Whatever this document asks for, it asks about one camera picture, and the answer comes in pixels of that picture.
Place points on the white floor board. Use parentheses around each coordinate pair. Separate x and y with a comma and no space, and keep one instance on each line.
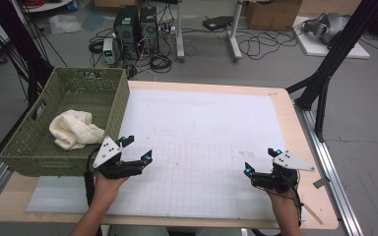
(315,49)

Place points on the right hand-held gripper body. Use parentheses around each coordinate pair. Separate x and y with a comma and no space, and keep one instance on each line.
(275,182)

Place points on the white grid mat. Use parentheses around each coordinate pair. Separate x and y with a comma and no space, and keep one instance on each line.
(197,131)

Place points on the person's left hand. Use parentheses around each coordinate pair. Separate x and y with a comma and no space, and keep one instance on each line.
(108,188)

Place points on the grey tape piece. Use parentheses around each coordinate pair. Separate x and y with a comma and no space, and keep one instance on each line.
(321,182)

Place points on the grey helmet device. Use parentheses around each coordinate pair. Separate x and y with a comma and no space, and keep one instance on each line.
(328,26)

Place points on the white desk frame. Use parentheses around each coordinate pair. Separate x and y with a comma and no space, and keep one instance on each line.
(179,32)

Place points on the green woven basket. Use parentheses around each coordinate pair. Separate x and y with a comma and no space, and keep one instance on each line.
(75,95)

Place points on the brown cardboard box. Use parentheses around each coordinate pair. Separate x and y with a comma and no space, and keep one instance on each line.
(272,14)

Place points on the slim black computer tower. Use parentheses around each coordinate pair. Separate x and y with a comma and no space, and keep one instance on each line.
(149,29)

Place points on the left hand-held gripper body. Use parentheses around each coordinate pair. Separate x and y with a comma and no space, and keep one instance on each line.
(114,168)

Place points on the clear plastic bag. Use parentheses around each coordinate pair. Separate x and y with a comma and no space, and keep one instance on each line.
(65,24)

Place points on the cream printed cloth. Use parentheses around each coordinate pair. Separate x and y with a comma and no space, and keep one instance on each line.
(74,129)

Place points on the black metal stand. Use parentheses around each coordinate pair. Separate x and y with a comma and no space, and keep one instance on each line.
(339,46)
(19,42)

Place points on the black flat device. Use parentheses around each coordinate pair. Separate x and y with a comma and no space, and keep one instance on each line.
(217,23)

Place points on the person's right hand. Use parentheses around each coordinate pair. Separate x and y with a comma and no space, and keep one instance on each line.
(283,200)

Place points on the teal floor sheet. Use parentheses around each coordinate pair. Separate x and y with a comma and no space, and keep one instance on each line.
(93,21)

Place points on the small white power supply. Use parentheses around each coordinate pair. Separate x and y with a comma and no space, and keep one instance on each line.
(108,50)

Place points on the large black computer tower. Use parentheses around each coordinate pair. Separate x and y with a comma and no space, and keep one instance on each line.
(126,29)

